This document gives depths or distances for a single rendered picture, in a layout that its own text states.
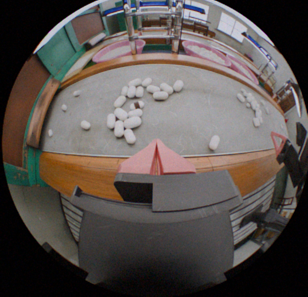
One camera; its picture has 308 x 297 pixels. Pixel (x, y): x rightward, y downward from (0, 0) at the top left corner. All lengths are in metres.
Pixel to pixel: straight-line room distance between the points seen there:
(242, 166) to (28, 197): 1.63
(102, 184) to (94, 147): 0.09
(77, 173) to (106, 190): 0.08
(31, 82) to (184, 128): 0.62
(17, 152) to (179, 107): 0.59
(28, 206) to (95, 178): 1.38
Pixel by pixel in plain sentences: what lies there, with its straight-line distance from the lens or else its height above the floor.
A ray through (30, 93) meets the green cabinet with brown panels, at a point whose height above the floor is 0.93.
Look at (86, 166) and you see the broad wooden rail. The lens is 0.23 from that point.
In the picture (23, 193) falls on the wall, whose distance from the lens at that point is 1.44.
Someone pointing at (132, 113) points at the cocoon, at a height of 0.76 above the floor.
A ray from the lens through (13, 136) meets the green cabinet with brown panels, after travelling 0.50.
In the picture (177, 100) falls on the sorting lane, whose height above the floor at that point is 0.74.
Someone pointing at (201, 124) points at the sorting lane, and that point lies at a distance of 0.24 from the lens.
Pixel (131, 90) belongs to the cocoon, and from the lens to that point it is 0.26.
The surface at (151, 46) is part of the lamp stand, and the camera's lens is 0.66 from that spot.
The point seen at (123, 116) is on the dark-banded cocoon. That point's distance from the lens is 0.22.
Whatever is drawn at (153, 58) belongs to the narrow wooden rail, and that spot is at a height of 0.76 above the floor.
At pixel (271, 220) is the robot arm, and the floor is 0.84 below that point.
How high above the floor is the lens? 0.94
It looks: 77 degrees down
